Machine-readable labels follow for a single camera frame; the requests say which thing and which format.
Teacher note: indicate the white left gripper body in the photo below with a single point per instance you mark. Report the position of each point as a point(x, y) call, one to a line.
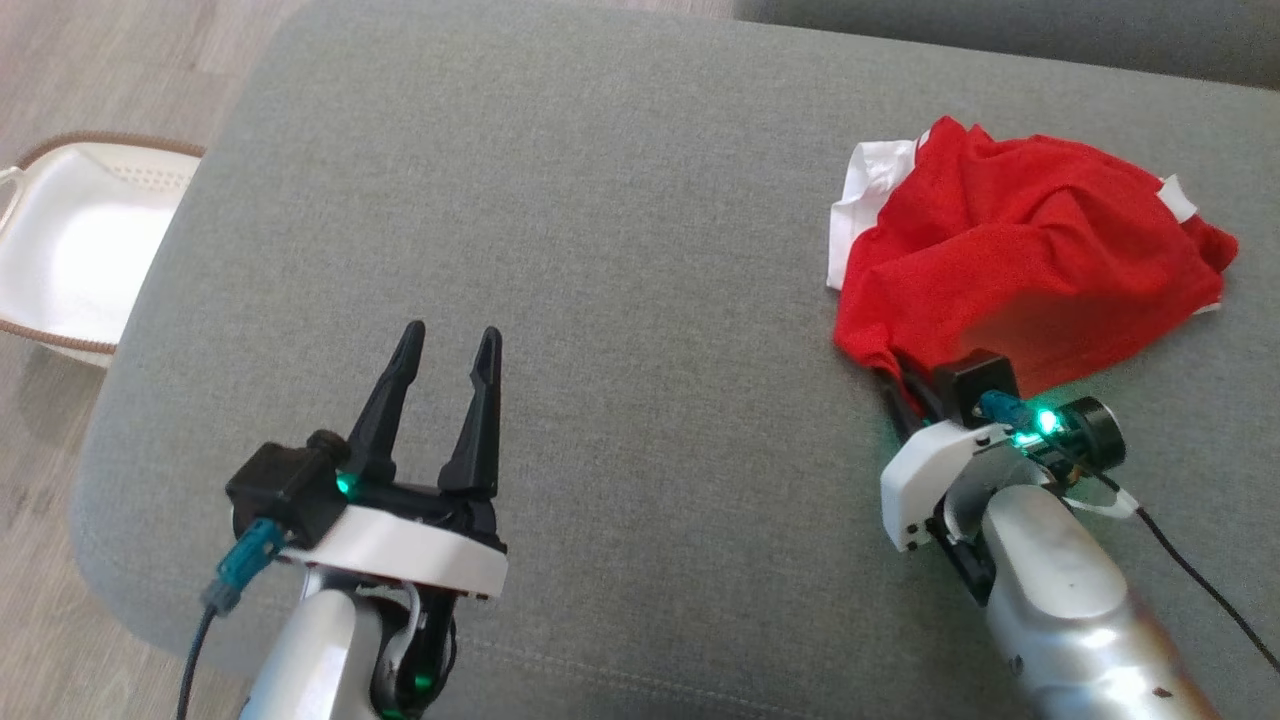
point(420, 555)

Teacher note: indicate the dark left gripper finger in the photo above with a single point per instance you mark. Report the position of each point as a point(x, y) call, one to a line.
point(385, 420)
point(478, 440)

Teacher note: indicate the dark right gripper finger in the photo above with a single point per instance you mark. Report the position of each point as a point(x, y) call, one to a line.
point(900, 410)
point(925, 395)

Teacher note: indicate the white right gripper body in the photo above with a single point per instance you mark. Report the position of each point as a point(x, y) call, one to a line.
point(930, 480)

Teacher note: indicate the red white basketball jersey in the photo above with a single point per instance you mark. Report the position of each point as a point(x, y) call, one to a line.
point(1000, 260)

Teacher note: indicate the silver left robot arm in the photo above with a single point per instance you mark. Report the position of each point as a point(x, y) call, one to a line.
point(320, 650)

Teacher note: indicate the large grey sofa seat cushion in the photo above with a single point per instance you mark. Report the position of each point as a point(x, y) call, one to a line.
point(620, 250)

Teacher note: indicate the white laundry basket brown rim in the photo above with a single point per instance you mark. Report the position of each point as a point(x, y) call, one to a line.
point(80, 240)

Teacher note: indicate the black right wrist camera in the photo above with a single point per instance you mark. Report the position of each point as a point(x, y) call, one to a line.
point(975, 385)

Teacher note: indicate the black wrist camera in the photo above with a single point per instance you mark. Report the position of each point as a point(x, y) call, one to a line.
point(975, 385)
point(285, 490)

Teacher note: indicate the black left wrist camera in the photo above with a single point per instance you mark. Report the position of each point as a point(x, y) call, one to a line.
point(285, 490)

